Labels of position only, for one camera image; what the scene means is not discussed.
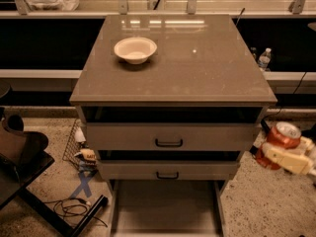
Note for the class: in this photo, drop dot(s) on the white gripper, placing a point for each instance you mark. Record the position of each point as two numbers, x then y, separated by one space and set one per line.
289 159

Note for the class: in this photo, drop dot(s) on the red coke can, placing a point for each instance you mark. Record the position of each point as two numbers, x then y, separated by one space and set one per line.
281 137

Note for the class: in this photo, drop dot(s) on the grey drawer cabinet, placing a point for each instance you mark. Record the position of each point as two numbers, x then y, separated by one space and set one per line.
202 72

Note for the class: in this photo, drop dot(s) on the open grey bottom drawer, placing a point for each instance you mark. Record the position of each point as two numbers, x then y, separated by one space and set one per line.
167 209

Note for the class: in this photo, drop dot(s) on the grey middle drawer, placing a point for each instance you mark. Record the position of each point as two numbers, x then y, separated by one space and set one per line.
167 170

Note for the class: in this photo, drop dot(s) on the grey upper drawer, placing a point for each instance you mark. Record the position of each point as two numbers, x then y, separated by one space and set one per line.
171 136

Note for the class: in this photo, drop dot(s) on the black stand leg right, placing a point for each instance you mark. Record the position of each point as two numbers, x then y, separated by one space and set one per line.
265 126

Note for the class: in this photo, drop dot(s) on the clear water bottle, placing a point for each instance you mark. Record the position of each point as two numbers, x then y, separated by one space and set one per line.
264 59

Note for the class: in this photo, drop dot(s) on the white paper bowl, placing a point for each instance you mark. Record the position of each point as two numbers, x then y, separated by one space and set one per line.
135 50

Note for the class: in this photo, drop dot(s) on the blue tape cross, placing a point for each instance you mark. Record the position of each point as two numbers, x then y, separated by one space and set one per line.
85 178

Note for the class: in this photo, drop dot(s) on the black table leg left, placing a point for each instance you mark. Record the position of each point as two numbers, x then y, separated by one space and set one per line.
55 220

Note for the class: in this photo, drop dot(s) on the dark chair left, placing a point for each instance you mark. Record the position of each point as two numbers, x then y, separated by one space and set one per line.
22 157

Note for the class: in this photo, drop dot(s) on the wire mesh basket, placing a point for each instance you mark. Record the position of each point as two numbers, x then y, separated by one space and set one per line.
72 147

